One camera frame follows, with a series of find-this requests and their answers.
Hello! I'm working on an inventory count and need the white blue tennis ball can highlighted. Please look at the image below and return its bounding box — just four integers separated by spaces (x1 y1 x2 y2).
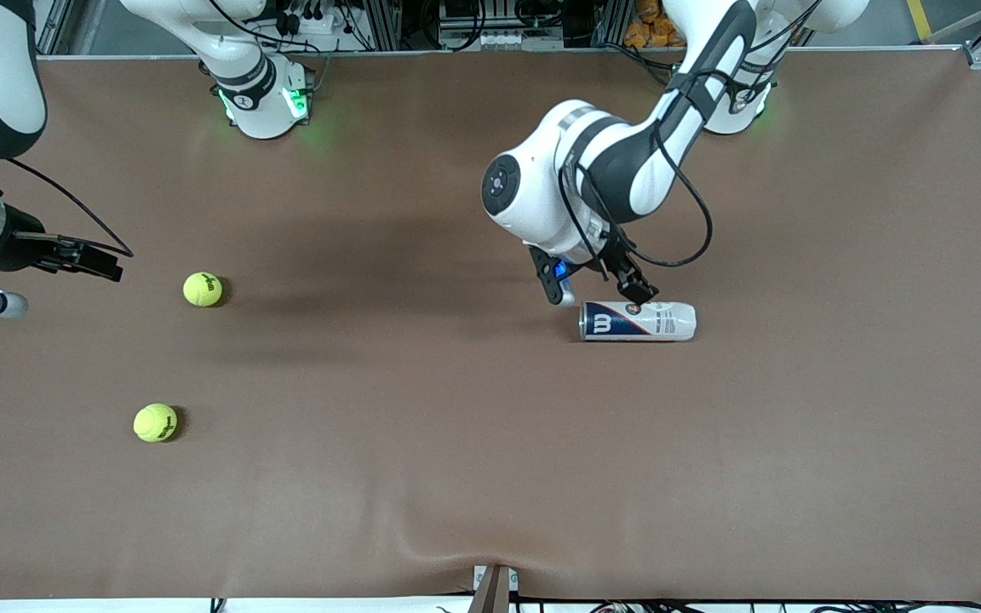
579 301 697 342

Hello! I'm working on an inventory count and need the yellow tennis ball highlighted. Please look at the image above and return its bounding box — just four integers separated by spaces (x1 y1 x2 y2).
183 272 223 308
134 404 178 444

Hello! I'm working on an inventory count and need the brown table mat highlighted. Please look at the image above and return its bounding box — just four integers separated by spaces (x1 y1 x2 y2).
0 47 981 602

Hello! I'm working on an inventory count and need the orange packaged goods pile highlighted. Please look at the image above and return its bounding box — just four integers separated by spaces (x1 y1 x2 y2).
624 0 686 49

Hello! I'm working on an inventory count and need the white power strip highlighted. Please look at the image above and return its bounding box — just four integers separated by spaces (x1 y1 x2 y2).
273 0 347 35

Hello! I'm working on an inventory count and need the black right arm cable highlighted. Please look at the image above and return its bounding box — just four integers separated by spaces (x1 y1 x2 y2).
0 156 134 258

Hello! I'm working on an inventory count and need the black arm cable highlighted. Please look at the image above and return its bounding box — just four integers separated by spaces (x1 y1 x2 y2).
560 72 714 282
0 156 134 258

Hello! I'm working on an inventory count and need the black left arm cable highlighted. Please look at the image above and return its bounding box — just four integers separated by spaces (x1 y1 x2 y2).
560 72 714 282

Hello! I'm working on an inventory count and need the aluminium frame post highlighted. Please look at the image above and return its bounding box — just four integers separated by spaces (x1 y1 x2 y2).
594 0 632 48
363 0 402 50

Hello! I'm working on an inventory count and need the front camera mount post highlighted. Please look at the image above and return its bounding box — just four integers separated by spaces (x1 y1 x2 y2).
469 564 519 613

